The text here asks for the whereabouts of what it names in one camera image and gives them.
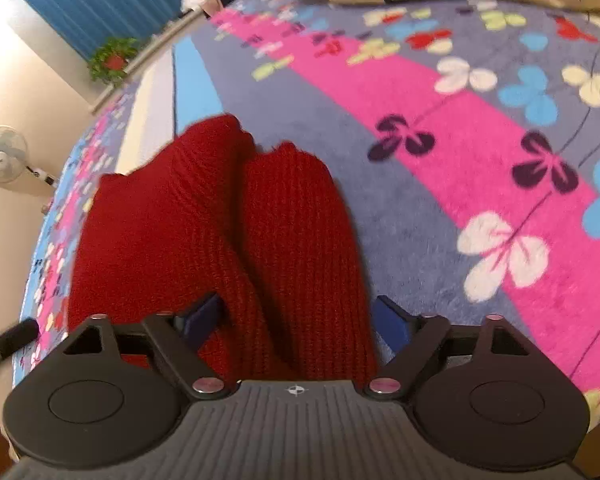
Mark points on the floral printed blanket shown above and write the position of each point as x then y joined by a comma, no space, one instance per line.
405,185

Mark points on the red knit sweater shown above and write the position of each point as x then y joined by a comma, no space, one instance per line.
280,240

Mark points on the white standing fan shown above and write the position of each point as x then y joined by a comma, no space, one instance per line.
0,155

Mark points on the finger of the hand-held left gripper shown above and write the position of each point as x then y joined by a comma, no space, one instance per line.
10,342

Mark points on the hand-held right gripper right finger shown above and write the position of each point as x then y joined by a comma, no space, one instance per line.
392,322

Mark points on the green potted plant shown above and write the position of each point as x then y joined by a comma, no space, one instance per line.
112,60

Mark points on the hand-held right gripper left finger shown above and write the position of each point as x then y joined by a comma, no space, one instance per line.
205,318

